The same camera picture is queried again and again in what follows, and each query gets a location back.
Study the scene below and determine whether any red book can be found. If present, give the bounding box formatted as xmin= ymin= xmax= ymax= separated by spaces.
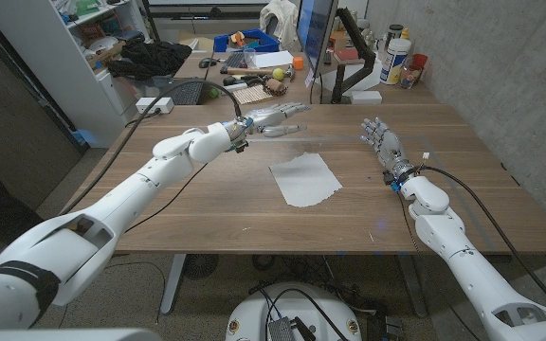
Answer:
xmin=333 ymin=46 xmax=360 ymax=63

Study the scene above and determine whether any grey table leg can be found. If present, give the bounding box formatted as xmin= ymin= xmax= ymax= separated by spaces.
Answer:
xmin=395 ymin=255 xmax=428 ymax=318
xmin=159 ymin=254 xmax=188 ymax=314

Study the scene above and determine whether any black laptop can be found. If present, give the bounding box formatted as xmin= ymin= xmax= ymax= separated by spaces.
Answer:
xmin=152 ymin=49 xmax=217 ymax=106

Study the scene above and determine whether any white cloth on chair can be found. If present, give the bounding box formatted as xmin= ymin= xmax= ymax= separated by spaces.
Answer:
xmin=259 ymin=0 xmax=300 ymax=46

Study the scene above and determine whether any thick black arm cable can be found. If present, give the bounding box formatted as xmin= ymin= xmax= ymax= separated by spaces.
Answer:
xmin=59 ymin=79 xmax=244 ymax=217
xmin=422 ymin=164 xmax=546 ymax=316

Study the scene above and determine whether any wooden handle hammer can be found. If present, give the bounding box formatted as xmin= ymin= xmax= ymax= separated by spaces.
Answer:
xmin=219 ymin=64 xmax=296 ymax=80

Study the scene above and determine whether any white box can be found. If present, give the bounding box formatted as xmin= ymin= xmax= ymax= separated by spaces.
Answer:
xmin=350 ymin=89 xmax=383 ymax=105

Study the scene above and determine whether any black keyboard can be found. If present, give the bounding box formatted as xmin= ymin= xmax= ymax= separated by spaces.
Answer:
xmin=223 ymin=50 xmax=248 ymax=72

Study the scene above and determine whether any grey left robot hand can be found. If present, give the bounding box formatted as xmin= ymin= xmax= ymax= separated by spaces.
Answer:
xmin=225 ymin=102 xmax=312 ymax=153

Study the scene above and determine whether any white shelf unit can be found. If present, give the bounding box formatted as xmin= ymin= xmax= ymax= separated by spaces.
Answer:
xmin=0 ymin=0 xmax=154 ymax=148

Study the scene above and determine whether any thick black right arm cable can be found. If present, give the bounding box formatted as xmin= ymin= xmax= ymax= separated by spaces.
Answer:
xmin=422 ymin=164 xmax=546 ymax=316

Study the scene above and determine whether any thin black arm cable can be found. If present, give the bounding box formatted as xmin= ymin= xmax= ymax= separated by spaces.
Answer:
xmin=395 ymin=191 xmax=482 ymax=341
xmin=123 ymin=163 xmax=209 ymax=234

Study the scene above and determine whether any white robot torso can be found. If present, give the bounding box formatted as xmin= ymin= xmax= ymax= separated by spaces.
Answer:
xmin=225 ymin=282 xmax=363 ymax=341

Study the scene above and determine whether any white wipes canister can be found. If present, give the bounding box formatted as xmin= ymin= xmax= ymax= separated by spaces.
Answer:
xmin=379 ymin=37 xmax=412 ymax=86

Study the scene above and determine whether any blue plastic bin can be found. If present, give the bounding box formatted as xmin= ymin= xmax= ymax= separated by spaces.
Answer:
xmin=213 ymin=27 xmax=282 ymax=53

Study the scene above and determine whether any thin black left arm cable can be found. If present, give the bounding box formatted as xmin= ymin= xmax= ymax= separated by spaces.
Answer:
xmin=123 ymin=163 xmax=209 ymax=234

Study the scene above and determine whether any white power strip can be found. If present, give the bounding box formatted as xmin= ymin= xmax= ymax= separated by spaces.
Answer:
xmin=135 ymin=97 xmax=175 ymax=116

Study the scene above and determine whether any white paper sheet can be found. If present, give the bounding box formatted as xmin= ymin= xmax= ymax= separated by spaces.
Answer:
xmin=252 ymin=49 xmax=295 ymax=69

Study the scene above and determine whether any brown cork roll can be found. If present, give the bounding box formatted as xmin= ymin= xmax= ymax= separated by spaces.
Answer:
xmin=265 ymin=78 xmax=289 ymax=98

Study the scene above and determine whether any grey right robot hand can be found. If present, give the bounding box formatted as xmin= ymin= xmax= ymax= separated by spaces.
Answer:
xmin=359 ymin=117 xmax=419 ymax=187

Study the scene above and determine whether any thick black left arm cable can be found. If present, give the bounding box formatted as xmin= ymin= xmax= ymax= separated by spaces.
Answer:
xmin=59 ymin=79 xmax=244 ymax=217

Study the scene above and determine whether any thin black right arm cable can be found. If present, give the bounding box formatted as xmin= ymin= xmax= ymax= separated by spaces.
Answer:
xmin=395 ymin=191 xmax=482 ymax=341

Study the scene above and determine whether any whiteboard with black frame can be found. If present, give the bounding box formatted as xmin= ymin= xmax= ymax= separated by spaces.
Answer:
xmin=139 ymin=0 xmax=274 ymax=44

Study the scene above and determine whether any wooden slat mat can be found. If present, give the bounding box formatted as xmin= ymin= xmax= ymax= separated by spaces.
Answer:
xmin=232 ymin=83 xmax=274 ymax=105

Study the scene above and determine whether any white paper towel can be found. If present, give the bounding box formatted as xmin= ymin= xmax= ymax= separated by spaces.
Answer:
xmin=268 ymin=152 xmax=343 ymax=208

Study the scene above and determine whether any black cloth bundle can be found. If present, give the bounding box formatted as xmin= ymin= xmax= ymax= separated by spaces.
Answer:
xmin=105 ymin=40 xmax=193 ymax=81

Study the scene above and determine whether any computer monitor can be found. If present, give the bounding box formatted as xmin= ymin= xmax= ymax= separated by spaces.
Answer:
xmin=296 ymin=0 xmax=339 ymax=80

